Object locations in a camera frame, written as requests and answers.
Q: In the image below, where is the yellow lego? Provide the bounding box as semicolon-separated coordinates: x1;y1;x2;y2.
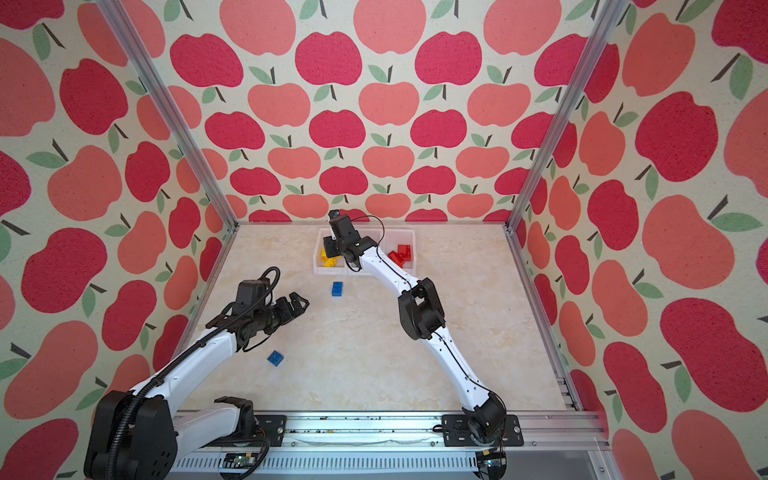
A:
321;250;339;268

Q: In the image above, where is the small blue lego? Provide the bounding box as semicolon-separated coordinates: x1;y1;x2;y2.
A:
268;351;284;367

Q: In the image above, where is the red long lego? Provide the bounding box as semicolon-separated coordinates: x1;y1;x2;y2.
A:
387;251;405;268

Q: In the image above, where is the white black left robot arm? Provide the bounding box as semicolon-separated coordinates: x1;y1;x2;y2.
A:
84;293;310;479

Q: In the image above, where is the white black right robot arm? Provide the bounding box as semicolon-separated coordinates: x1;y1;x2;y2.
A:
323;236;507;445

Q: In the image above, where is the white left plastic bin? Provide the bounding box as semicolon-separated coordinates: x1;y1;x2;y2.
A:
313;227;350;276

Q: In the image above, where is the white plastic bin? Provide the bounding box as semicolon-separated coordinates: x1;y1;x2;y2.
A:
346;228;382;276
313;227;350;276
381;228;416;275

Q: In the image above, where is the white middle plastic bin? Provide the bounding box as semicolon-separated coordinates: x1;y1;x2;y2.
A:
346;228;382;276

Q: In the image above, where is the white right plastic bin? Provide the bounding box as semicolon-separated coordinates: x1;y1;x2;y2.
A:
381;228;416;275

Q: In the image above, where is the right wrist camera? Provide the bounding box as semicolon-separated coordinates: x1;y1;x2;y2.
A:
328;209;359;241

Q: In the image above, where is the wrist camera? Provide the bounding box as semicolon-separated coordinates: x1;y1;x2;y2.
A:
328;209;359;241
232;278;271;315

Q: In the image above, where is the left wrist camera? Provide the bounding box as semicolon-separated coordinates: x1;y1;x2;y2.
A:
232;278;271;315

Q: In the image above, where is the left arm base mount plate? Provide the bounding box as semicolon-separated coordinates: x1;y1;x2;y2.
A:
254;413;287;448

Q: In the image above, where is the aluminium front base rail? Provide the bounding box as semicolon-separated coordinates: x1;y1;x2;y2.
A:
163;411;621;479

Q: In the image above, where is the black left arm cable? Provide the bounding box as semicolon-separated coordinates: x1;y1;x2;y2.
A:
104;266;282;480

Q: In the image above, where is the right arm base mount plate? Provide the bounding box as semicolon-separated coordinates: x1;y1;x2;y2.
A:
433;414;525;448

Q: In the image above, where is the aluminium left frame post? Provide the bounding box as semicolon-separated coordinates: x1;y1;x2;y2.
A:
96;1;239;233

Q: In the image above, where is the aluminium frame post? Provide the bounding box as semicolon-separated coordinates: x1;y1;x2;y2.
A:
504;0;629;237
96;1;239;233

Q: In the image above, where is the aluminium right frame post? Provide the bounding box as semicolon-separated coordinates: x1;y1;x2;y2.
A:
504;0;629;237

